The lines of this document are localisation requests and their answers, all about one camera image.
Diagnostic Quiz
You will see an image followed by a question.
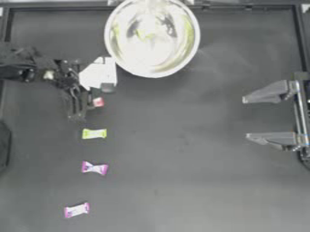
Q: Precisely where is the lime green candy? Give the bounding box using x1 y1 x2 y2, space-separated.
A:
135 27 158 42
82 128 109 140

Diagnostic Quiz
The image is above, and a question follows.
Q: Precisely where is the red candy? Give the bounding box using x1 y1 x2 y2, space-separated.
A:
93 97 106 109

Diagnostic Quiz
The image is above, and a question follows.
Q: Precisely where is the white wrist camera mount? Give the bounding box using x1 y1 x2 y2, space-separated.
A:
78 55 119 91

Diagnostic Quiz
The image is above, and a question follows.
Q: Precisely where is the purple bow-shaped candy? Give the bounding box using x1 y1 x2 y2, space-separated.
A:
81 160 110 177

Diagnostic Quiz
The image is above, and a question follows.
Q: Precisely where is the steel bowl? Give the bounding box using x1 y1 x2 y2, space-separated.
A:
103 0 202 79

